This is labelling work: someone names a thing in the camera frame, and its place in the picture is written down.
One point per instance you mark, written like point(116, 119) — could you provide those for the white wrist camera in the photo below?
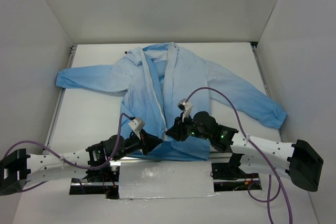
point(136, 124)
point(186, 107)

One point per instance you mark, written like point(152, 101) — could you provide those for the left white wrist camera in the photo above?
point(136, 124)

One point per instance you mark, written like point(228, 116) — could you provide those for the aluminium rail frame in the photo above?
point(162, 157)

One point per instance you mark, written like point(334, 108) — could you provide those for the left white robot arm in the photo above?
point(21, 171)

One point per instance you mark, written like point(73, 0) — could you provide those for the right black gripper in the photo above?
point(180, 127)

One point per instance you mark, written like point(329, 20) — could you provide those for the light blue zip jacket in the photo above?
point(189, 77)

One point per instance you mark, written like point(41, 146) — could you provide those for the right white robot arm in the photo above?
point(298, 161)

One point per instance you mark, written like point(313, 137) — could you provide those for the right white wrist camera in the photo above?
point(186, 107)

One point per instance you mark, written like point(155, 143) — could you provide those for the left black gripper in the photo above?
point(145, 144)

